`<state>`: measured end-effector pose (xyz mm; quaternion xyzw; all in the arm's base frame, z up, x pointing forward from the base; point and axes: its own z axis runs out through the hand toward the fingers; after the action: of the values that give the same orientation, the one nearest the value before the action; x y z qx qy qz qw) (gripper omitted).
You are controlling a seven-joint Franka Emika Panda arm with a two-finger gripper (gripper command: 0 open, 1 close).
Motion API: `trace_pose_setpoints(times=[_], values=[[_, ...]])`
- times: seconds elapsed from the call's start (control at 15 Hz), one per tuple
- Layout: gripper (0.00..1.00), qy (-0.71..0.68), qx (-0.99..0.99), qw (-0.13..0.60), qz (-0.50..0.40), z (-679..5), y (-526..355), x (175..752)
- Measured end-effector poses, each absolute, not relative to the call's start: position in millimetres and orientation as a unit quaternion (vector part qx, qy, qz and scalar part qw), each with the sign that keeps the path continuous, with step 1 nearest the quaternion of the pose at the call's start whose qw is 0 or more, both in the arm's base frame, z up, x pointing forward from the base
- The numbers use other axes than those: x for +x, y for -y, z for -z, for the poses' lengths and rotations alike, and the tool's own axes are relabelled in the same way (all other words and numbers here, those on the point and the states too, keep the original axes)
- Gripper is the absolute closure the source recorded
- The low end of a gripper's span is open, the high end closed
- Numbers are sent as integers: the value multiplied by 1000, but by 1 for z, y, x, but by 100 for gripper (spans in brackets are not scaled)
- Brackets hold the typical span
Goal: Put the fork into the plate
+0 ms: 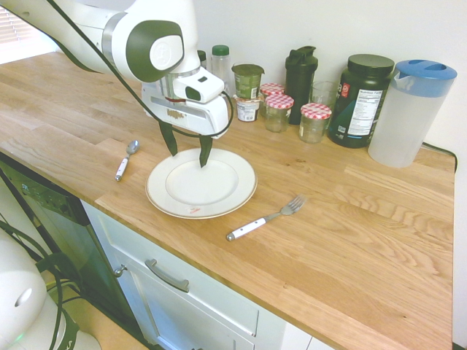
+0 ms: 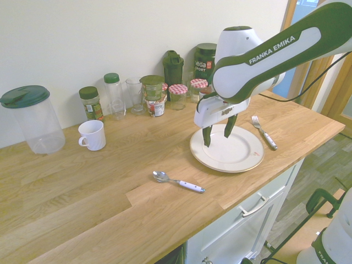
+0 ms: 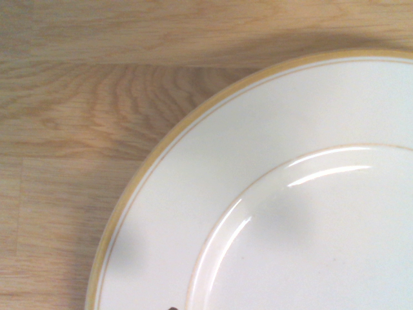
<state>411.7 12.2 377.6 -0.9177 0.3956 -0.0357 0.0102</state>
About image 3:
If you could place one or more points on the white plate with yellow rim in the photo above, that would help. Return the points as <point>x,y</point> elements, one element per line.
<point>290,161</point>

